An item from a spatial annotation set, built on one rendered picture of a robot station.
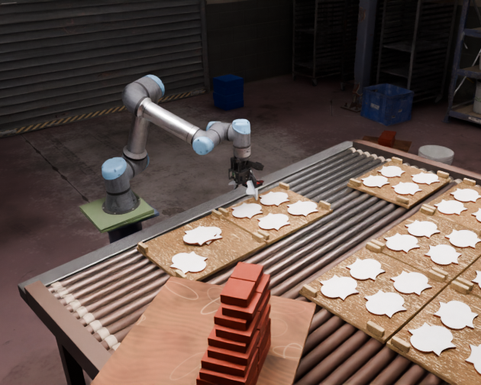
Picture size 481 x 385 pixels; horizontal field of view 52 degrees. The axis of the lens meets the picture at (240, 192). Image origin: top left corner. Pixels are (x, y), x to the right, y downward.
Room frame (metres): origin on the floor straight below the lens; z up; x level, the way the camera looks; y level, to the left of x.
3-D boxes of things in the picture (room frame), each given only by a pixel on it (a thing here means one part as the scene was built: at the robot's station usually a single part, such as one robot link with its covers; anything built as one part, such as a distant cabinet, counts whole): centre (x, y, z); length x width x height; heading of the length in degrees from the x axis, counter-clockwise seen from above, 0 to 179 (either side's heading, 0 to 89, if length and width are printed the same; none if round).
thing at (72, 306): (2.04, -0.09, 0.90); 1.95 x 0.05 x 0.05; 132
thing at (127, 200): (2.17, 0.59, 0.95); 0.15 x 0.15 x 0.10
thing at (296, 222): (2.01, -0.16, 0.93); 0.41 x 0.35 x 0.02; 130
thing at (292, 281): (1.71, -0.39, 0.90); 1.95 x 0.05 x 0.05; 132
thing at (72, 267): (2.20, 0.06, 0.89); 2.08 x 0.09 x 0.06; 132
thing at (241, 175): (1.99, -0.01, 1.17); 0.09 x 0.08 x 0.12; 130
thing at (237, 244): (1.74, 0.17, 0.93); 0.41 x 0.35 x 0.02; 131
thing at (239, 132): (1.99, -0.01, 1.33); 0.09 x 0.08 x 0.11; 63
